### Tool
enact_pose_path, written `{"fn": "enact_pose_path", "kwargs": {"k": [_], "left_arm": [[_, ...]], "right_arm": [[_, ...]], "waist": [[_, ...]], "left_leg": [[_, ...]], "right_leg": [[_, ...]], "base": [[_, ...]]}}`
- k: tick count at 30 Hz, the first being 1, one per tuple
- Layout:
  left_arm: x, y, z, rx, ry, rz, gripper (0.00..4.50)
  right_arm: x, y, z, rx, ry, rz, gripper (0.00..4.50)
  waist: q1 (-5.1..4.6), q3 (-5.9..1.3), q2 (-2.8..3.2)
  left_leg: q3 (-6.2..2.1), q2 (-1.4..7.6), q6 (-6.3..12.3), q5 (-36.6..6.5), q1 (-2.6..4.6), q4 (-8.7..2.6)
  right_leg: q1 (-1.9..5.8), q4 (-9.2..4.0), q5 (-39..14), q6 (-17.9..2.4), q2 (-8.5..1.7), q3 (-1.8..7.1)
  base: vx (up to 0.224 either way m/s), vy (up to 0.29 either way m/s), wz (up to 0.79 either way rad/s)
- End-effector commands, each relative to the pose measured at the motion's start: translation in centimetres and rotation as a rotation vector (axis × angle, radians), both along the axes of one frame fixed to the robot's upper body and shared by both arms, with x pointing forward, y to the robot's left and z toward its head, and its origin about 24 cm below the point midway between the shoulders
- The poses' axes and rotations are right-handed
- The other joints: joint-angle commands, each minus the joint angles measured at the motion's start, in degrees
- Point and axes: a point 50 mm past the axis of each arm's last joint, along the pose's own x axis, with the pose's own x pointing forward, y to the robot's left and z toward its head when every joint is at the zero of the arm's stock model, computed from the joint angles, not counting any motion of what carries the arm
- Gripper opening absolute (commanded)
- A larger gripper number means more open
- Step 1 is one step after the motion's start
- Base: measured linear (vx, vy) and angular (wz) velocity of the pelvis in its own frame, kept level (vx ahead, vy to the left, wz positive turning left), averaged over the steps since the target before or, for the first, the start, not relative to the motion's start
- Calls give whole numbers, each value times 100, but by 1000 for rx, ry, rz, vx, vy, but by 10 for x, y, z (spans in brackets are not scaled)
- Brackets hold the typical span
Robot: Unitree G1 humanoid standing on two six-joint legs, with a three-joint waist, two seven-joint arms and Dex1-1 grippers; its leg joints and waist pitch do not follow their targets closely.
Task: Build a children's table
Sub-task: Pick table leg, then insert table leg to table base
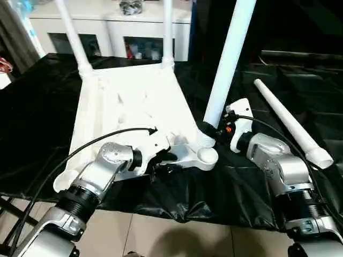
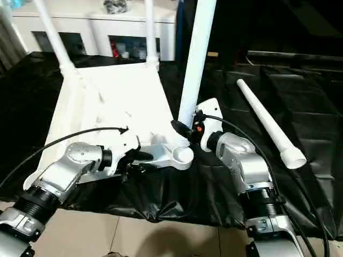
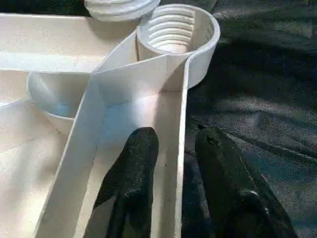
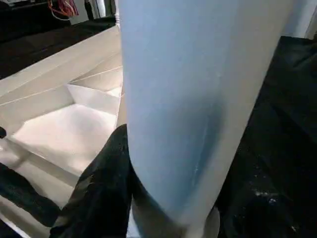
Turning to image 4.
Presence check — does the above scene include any white plastic table leg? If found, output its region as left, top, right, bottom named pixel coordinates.
left=116, top=0, right=298, bottom=238

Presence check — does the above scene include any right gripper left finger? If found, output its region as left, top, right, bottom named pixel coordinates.
left=49, top=124, right=134, bottom=238

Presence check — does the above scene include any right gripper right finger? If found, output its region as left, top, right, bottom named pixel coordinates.
left=215, top=144, right=317, bottom=238

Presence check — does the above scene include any white plastic table top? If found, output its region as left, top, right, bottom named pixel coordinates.
left=0, top=25, right=132, bottom=238

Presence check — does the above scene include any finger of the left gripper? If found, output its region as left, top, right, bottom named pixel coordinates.
left=0, top=164, right=61, bottom=229

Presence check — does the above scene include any black plastic mat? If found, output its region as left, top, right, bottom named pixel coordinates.
left=0, top=0, right=317, bottom=238

